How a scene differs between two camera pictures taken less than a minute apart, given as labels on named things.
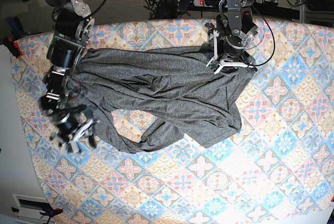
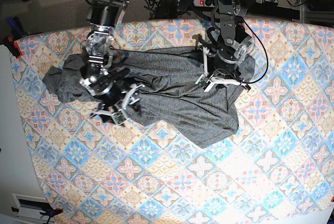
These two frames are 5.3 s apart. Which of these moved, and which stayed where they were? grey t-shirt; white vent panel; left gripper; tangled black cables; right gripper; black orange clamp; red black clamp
Moved: right gripper; left gripper; grey t-shirt
Stayed: white vent panel; tangled black cables; black orange clamp; red black clamp
